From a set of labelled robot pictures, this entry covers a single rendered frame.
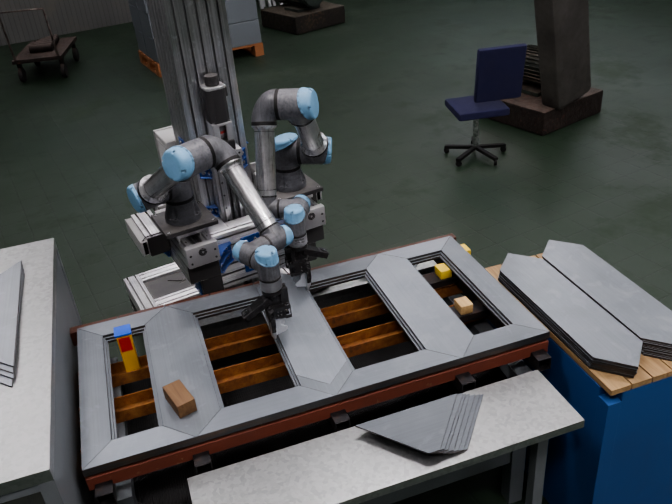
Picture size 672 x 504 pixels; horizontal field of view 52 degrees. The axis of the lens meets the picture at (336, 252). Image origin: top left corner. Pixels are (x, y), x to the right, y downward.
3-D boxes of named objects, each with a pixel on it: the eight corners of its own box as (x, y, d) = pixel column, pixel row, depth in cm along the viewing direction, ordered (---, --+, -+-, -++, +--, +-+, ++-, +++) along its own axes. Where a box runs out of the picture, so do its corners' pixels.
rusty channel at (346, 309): (481, 287, 294) (482, 277, 292) (76, 397, 254) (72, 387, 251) (472, 278, 301) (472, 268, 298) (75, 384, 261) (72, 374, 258)
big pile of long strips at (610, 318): (712, 357, 230) (716, 342, 227) (610, 390, 220) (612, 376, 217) (568, 246, 295) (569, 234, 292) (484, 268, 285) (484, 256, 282)
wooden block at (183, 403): (197, 410, 219) (194, 398, 216) (180, 419, 216) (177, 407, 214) (182, 390, 228) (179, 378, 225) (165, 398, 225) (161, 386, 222)
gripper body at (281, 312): (292, 318, 242) (288, 290, 236) (268, 325, 240) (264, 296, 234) (286, 307, 248) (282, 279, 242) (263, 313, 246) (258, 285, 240)
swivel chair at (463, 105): (523, 158, 564) (530, 43, 516) (472, 175, 544) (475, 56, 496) (480, 139, 605) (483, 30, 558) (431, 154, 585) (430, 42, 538)
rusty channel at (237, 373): (506, 313, 278) (507, 302, 275) (77, 435, 238) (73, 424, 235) (496, 302, 284) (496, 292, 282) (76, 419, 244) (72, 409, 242)
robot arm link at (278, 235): (216, 136, 257) (287, 248, 254) (192, 146, 250) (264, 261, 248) (227, 121, 247) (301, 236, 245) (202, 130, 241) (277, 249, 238)
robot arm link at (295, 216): (305, 201, 258) (302, 212, 251) (308, 227, 264) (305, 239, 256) (285, 202, 259) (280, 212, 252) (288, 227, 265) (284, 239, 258)
